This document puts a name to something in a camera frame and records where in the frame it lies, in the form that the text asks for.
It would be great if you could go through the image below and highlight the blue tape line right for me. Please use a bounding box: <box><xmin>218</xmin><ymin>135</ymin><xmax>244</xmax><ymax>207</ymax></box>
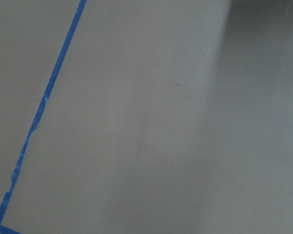
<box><xmin>0</xmin><ymin>0</ymin><xmax>87</xmax><ymax>234</ymax></box>

